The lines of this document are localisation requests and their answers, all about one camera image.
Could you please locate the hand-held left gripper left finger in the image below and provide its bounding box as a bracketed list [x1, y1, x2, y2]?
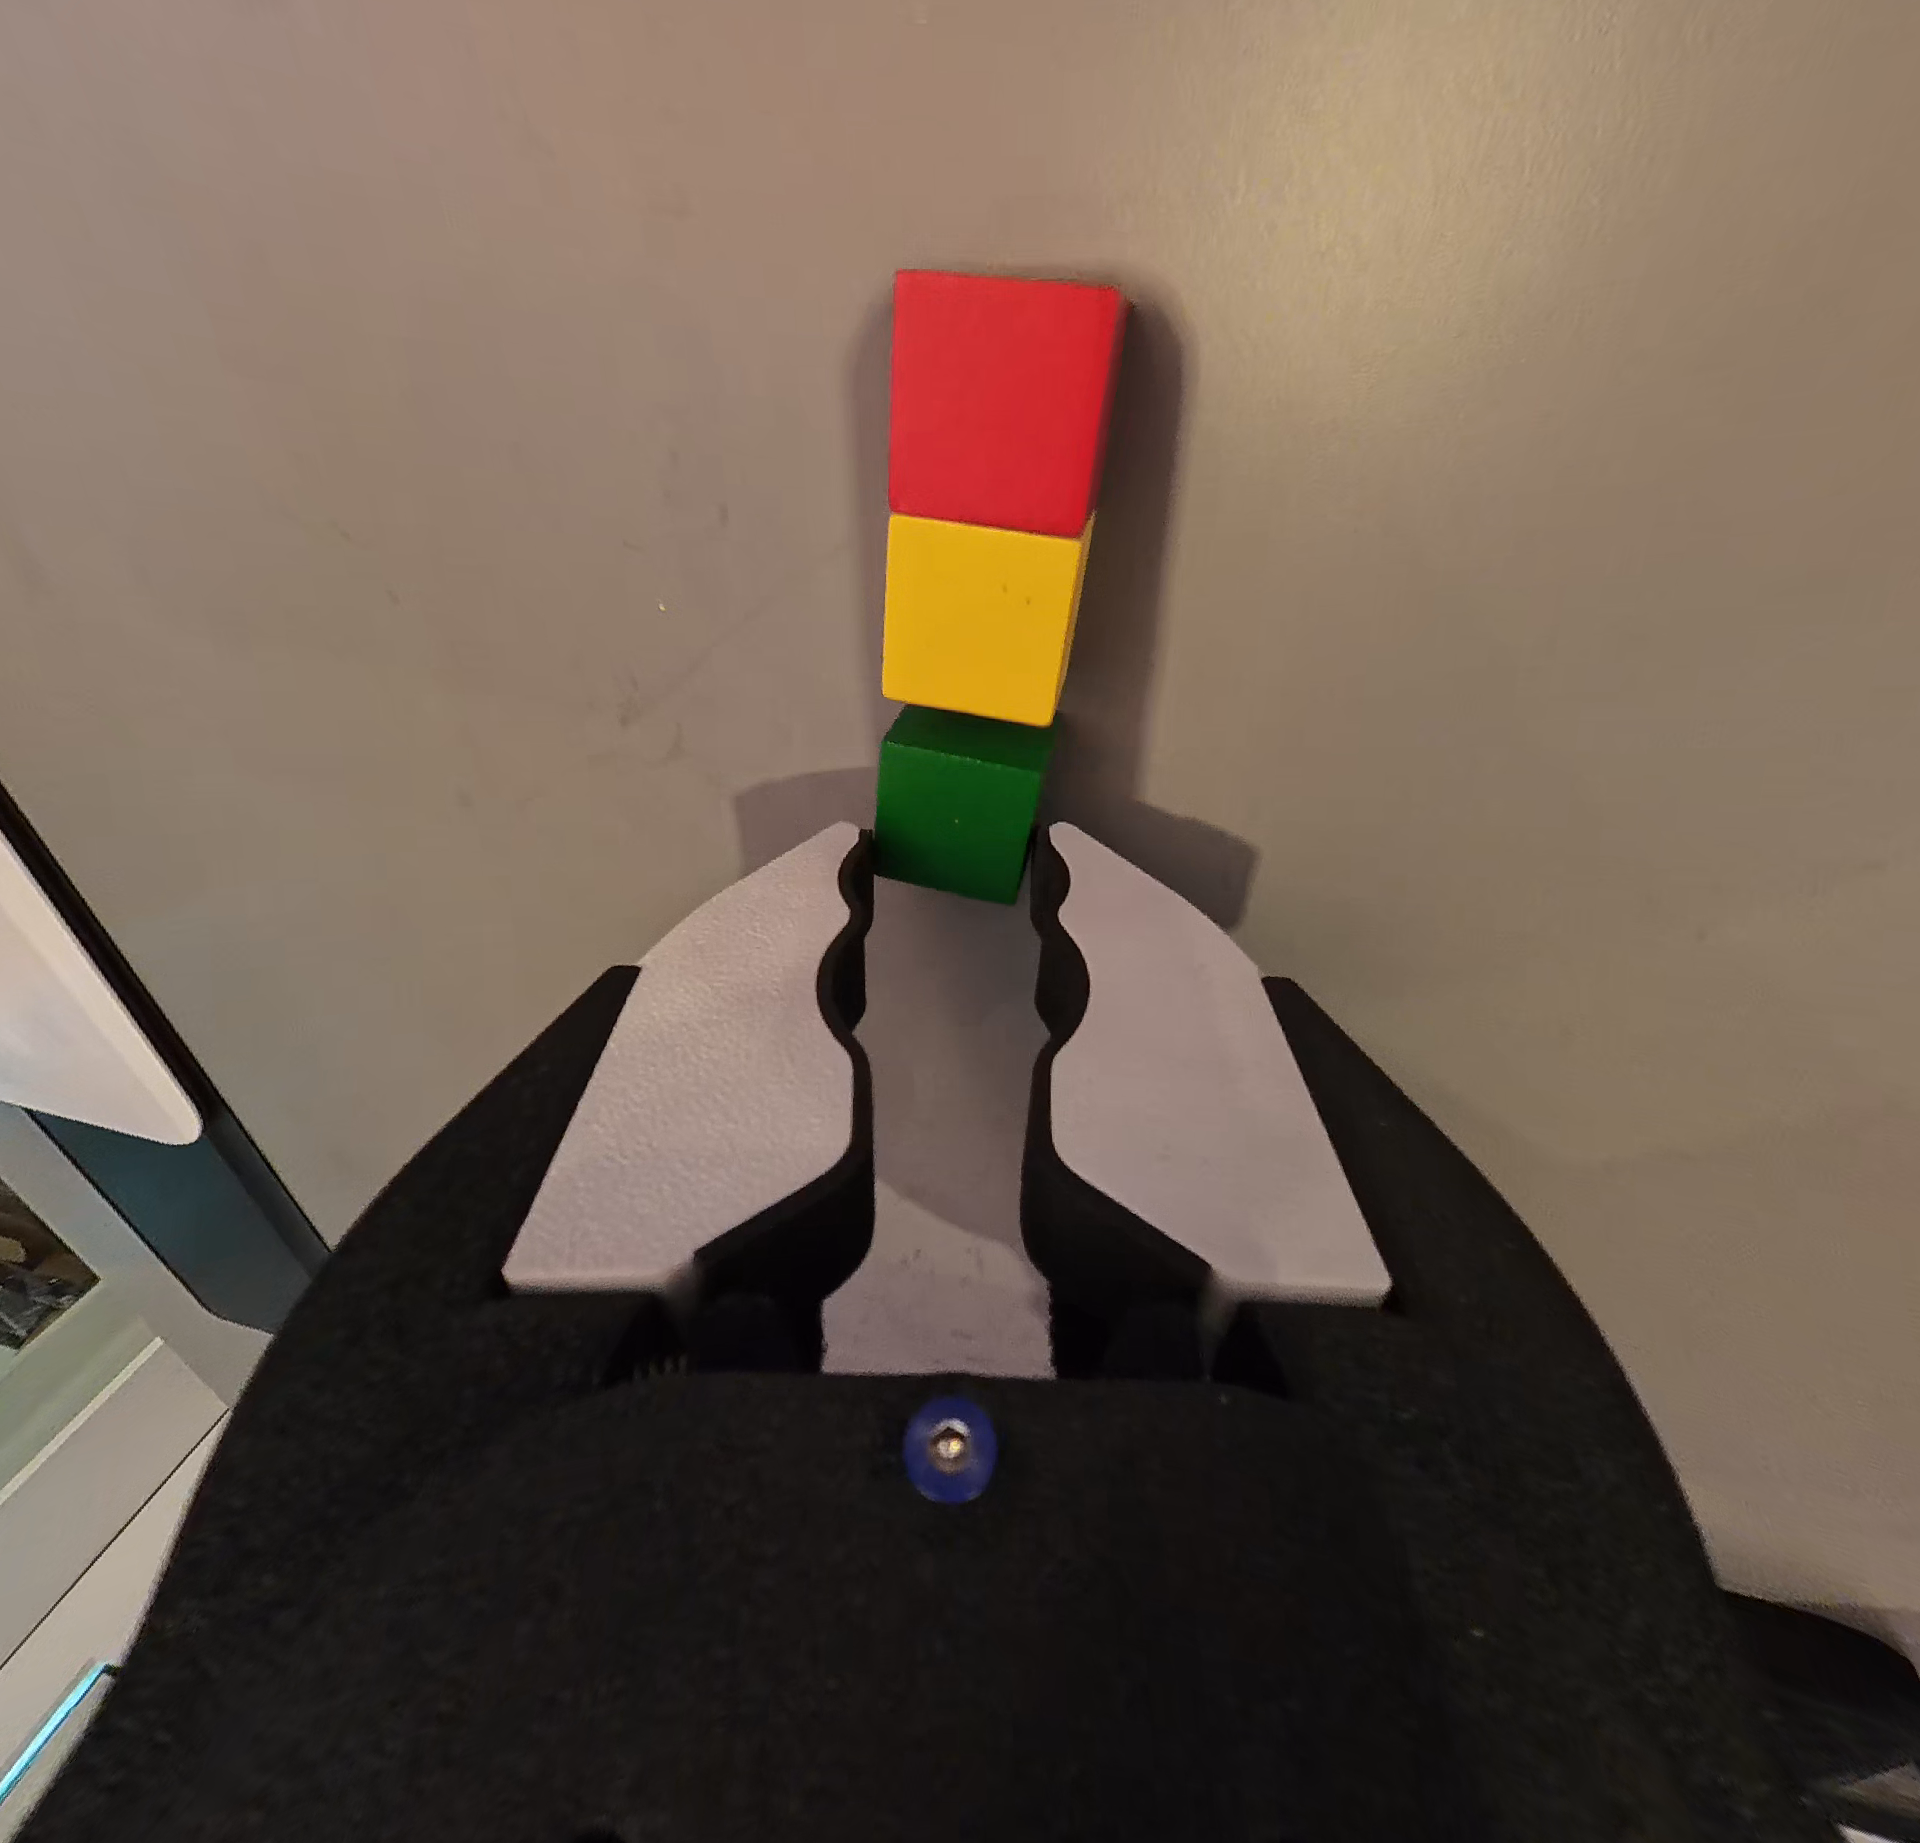
[502, 823, 880, 1311]

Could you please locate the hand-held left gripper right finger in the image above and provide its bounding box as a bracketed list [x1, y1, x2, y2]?
[1023, 819, 1395, 1311]

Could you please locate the green wooden cube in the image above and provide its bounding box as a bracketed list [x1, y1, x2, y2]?
[872, 705, 1056, 907]

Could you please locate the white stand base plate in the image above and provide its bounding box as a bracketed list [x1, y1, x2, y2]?
[0, 829, 204, 1147]

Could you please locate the yellow wooden cube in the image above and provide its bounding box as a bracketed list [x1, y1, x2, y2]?
[880, 511, 1098, 727]

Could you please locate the red wooden cube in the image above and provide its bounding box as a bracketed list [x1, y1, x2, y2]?
[887, 269, 1130, 537]

